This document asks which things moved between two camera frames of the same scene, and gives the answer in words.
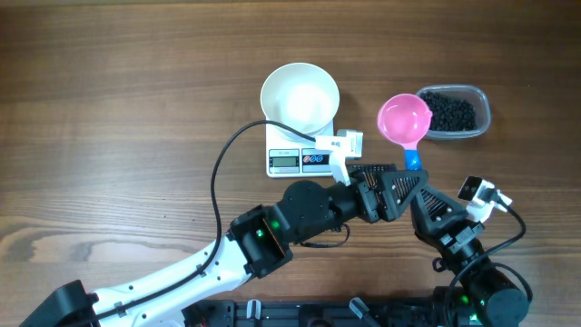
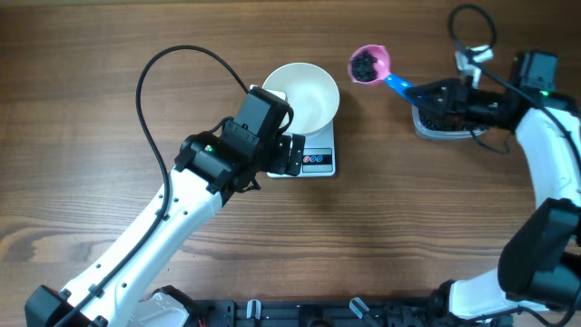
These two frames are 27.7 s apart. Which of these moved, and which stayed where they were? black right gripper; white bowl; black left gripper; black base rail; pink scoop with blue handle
Moved: black left gripper; black right gripper; pink scoop with blue handle
Stayed: white bowl; black base rail
